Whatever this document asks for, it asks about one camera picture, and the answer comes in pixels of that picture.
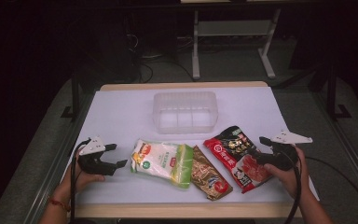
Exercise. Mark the black metal stand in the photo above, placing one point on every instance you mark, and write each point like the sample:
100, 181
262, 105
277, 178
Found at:
332, 93
75, 99

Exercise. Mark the white and green snack packet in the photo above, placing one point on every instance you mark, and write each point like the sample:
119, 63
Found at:
160, 161

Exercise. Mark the person's left hand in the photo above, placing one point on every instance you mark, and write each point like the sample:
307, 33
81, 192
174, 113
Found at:
74, 183

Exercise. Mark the person's right hand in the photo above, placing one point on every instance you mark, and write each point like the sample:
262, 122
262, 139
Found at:
292, 180

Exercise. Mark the red and black snack packet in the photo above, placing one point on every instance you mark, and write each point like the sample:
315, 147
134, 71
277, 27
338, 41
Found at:
233, 149

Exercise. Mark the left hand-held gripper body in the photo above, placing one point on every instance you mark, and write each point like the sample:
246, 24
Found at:
91, 147

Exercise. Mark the gold brown snack packet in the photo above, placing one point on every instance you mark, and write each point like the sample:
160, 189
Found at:
208, 179

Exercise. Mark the white metal desk frame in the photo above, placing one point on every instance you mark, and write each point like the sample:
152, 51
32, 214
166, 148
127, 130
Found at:
234, 28

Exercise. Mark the white table mat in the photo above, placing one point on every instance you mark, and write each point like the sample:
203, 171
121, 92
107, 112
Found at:
121, 112

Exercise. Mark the clear plastic container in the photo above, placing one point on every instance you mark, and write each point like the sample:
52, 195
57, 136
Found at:
185, 115

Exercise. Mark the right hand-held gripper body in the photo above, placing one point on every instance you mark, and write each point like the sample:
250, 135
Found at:
284, 157

